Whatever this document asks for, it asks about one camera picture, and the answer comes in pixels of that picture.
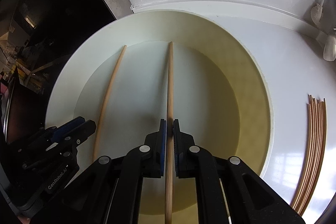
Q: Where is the dark pot with lid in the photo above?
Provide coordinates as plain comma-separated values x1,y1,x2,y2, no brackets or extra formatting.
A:
1,69,45,143

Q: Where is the white round basin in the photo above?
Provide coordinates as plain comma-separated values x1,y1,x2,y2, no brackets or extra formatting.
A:
46,10,272,175

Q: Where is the steel spatula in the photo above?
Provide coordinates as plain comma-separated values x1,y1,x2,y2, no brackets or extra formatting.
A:
323,27,336,61

